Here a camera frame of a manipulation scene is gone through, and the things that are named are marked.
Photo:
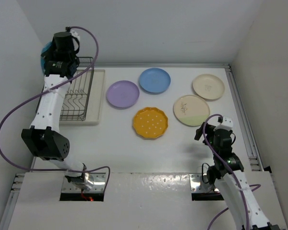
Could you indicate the grey wire dish rack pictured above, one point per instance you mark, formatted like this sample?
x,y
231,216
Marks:
x,y
75,105

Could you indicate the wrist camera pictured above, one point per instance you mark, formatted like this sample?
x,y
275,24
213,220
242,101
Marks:
x,y
73,32
225,123

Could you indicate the blue plate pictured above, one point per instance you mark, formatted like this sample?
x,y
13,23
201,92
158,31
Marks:
x,y
154,80

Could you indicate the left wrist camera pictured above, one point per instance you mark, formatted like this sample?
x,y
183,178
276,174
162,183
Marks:
x,y
73,32

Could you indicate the beige green leaf plate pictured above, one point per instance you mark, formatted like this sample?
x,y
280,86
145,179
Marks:
x,y
191,110

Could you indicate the purple plate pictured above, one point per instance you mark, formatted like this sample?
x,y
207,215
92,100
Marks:
x,y
123,94

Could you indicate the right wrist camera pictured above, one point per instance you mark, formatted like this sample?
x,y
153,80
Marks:
x,y
225,123

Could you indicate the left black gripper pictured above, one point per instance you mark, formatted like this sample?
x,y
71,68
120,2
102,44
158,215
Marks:
x,y
47,56

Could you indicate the yellow polka dot plate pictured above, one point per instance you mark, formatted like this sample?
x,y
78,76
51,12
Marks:
x,y
150,123

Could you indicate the cream plate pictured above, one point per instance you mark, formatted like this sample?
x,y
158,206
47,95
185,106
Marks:
x,y
208,86

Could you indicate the cream drip tray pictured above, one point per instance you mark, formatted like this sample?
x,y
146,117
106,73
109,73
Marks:
x,y
95,102

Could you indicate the teal polka dot plate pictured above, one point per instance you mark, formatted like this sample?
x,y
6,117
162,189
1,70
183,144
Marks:
x,y
45,48

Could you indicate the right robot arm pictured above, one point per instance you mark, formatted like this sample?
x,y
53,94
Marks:
x,y
227,175

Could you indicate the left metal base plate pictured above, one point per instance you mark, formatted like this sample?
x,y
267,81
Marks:
x,y
98,185

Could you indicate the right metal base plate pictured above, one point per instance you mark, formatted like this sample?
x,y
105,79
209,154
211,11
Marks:
x,y
198,186

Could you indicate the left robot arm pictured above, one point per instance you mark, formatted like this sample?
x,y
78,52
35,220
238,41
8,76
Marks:
x,y
43,138

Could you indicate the metal base plate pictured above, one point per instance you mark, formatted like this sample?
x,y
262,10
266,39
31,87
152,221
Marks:
x,y
98,185
198,186

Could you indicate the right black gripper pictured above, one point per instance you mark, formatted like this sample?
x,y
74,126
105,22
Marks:
x,y
209,129

